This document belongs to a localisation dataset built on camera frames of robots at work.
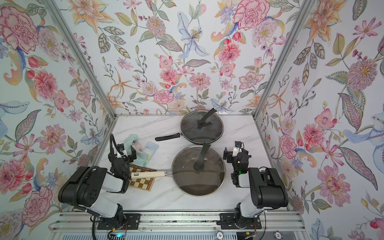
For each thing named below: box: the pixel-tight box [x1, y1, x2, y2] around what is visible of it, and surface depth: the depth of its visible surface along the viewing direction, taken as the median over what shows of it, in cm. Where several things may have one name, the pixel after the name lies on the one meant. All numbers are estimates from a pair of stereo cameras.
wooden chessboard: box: [129, 164, 157, 192], surface depth 86 cm
